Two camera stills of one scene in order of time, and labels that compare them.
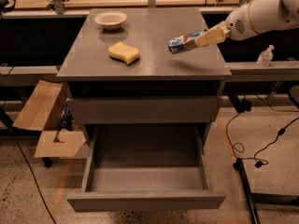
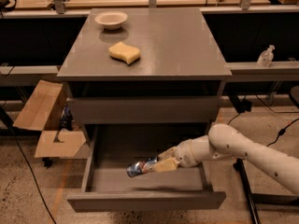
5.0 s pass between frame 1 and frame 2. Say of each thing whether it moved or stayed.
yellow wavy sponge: stayed
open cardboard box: stayed
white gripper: moved
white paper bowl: stayed
